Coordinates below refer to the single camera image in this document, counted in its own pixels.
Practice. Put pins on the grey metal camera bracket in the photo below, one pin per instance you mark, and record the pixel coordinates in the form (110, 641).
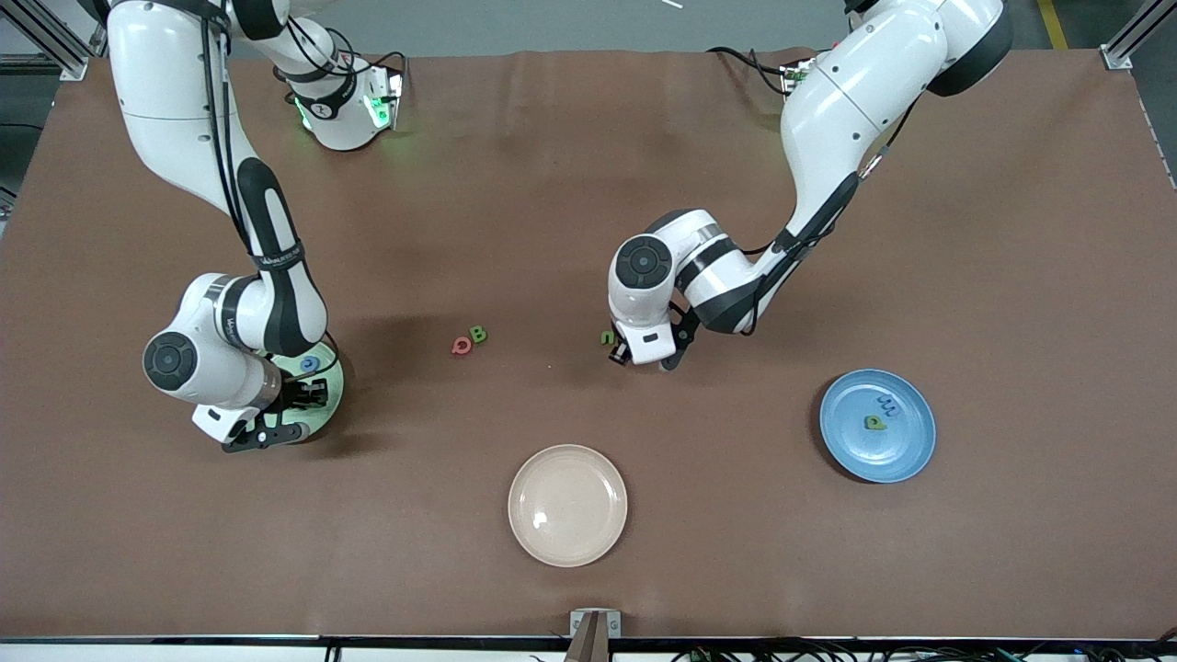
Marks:
(595, 634)

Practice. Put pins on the pink foam letter Q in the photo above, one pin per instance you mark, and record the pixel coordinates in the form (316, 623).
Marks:
(455, 347)

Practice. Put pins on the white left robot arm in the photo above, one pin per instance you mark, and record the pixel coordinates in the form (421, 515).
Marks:
(846, 101)

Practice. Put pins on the blue foam letter m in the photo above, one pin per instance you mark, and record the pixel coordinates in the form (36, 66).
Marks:
(887, 403)

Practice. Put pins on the aluminium frame post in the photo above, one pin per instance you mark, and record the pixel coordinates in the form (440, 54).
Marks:
(74, 69)
(1117, 57)

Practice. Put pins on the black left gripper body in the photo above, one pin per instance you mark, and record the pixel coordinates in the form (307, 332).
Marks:
(622, 354)

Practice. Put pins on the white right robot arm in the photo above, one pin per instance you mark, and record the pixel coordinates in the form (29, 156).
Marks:
(175, 110)

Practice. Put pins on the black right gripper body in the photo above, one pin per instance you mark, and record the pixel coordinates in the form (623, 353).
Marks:
(295, 393)

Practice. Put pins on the light green round plate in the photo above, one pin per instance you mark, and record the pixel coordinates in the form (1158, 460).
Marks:
(331, 416)

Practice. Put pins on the blue round plate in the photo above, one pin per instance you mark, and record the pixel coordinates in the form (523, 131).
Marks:
(864, 455)

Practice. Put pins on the beige round plate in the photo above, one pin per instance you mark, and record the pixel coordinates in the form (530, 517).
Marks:
(567, 506)

